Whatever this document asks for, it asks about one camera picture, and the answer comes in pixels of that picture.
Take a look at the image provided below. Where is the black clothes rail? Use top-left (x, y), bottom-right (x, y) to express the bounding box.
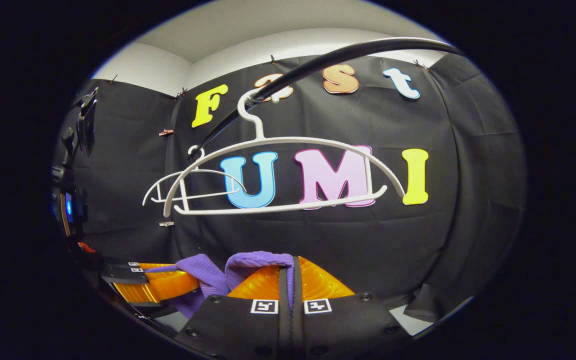
top-left (188, 36), bottom-right (464, 161)

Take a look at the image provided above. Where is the black device on stand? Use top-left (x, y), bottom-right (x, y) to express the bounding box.
top-left (63, 87), bottom-right (100, 156)

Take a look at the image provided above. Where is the purple corduroy shirt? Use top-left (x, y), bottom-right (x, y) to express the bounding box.
top-left (145, 251), bottom-right (296, 321)

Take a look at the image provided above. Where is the row of small black clips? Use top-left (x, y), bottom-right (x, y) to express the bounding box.
top-left (108, 54), bottom-right (431, 98)

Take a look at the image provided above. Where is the white plastic clothes hanger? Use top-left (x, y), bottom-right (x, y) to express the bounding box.
top-left (142, 145), bottom-right (248, 207)
top-left (163, 89), bottom-right (406, 218)

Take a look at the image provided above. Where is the black equipment with blue light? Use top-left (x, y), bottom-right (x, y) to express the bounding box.
top-left (50, 165), bottom-right (89, 241)

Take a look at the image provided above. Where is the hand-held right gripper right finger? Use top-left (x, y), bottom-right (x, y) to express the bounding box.
top-left (293, 255), bottom-right (414, 360)

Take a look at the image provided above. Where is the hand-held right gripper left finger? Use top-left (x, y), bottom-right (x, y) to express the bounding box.
top-left (175, 265), bottom-right (292, 360)

